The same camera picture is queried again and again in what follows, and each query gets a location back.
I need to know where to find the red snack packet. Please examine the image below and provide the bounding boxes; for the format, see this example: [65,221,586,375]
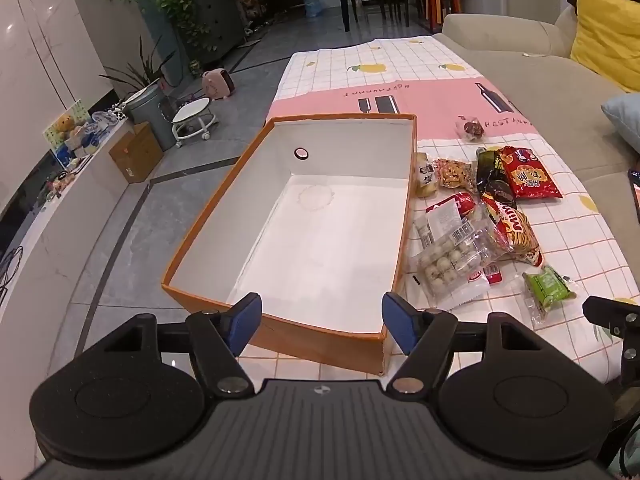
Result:
[500,146,563,201]

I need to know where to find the smartphone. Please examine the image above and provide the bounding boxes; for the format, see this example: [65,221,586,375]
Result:
[627,167,640,226]

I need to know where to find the orange striped snack bag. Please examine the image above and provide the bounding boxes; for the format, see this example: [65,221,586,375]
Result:
[481,195,545,267]

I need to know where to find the yellow cushion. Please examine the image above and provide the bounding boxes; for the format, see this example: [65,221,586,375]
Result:
[570,0,640,93]

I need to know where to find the green bear picture card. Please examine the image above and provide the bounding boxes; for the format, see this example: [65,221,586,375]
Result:
[42,99,91,146]

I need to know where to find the grey plant pot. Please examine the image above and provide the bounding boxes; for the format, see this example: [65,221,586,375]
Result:
[122,82,178,151]

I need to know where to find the clear packet of white balls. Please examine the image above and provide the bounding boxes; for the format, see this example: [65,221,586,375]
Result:
[411,215,512,311]

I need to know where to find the dark green cabinet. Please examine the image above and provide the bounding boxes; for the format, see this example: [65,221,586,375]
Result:
[192,0,247,58]

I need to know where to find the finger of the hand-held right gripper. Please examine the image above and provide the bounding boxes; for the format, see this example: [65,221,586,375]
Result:
[582,295,640,335]

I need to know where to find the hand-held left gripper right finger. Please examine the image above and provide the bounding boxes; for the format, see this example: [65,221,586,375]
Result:
[381,291,553,396]

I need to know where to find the long leaf potted plant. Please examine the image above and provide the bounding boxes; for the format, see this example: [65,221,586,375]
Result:
[100,35,176,96]

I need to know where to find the group of small toys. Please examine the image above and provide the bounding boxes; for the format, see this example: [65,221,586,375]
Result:
[52,107,126,173]

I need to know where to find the light blue cushion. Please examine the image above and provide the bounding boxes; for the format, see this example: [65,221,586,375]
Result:
[600,92,640,156]

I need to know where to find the pink heater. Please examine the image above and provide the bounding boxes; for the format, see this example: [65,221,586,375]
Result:
[201,68,238,102]

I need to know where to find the lemon print checked tablecloth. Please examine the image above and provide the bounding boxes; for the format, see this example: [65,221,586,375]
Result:
[232,35,635,401]

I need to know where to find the clear packet of dark chestnuts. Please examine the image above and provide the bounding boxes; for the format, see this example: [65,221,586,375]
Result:
[456,115,485,142]

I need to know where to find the brown cardboard box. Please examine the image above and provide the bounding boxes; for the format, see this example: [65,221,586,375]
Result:
[108,121,165,183]

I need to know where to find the beige sofa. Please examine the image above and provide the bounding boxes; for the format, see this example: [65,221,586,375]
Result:
[432,7,640,261]

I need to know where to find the black cables bundle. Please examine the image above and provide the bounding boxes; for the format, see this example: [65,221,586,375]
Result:
[0,245,26,306]

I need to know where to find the white tv console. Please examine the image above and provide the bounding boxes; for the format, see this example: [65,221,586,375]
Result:
[0,117,136,461]

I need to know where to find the green snack packet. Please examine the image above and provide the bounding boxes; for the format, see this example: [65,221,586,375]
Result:
[522,266,578,325]

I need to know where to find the white wheeled stool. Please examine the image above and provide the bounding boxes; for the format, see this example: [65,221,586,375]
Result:
[171,98,218,148]

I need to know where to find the shoe rack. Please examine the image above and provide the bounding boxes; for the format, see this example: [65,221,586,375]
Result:
[240,0,272,36]

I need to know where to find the clear packet of mixed nuts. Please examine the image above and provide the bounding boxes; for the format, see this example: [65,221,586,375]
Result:
[432,158,477,192]

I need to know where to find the orange cardboard box white inside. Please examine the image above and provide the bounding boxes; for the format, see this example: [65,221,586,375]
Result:
[161,113,418,377]

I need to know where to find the black snack packet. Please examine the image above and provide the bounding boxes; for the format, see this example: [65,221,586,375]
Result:
[475,147,517,206]

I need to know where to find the person's teal patterned clothing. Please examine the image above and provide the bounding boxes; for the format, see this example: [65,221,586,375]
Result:
[595,410,640,480]

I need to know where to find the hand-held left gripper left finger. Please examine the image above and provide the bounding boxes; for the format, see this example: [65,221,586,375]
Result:
[90,292,263,397]

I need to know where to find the beige snack packet with face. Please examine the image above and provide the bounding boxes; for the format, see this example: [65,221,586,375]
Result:
[416,152,441,198]

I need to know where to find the red label duck meat packet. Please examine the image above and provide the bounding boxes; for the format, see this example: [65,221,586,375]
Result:
[414,191,481,248]

